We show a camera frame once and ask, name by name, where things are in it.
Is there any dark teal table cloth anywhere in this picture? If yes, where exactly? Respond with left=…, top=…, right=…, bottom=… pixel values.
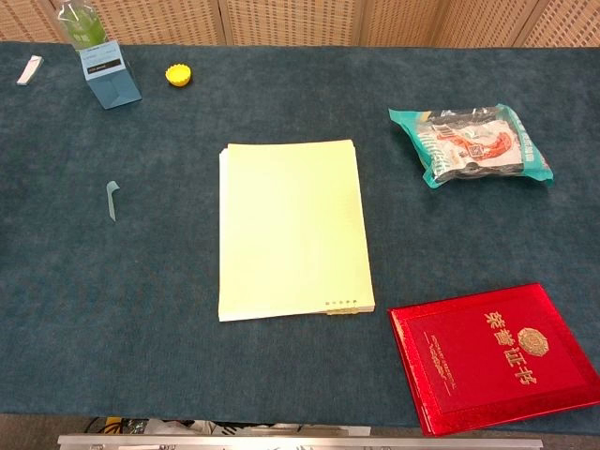
left=0, top=40, right=600, bottom=428

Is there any pale yellow paper stack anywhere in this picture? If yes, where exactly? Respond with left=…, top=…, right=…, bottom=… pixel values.
left=217, top=138, right=376, bottom=323

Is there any woven folding screen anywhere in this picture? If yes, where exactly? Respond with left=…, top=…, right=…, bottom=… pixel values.
left=0, top=0, right=600, bottom=49

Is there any yellow bottle cap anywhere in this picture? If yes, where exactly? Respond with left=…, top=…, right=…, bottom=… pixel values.
left=164, top=64, right=193, bottom=88

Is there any aluminium frame rail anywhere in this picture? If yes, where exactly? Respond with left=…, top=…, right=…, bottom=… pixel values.
left=56, top=433, right=545, bottom=450

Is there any small white paper strip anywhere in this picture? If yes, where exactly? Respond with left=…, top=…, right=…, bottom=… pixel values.
left=16, top=54, right=45, bottom=87

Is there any clear green drink bottle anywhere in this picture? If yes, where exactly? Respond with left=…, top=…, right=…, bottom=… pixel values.
left=56, top=0, right=110, bottom=52

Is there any blue paper carton box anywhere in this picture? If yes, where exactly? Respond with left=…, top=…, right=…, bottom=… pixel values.
left=79, top=39, right=143, bottom=111

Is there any teal snack food package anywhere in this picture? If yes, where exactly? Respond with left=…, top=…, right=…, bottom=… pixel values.
left=387, top=103, right=555, bottom=189

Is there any red certificate folder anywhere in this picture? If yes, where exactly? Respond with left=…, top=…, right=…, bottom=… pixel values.
left=386, top=282, right=600, bottom=438

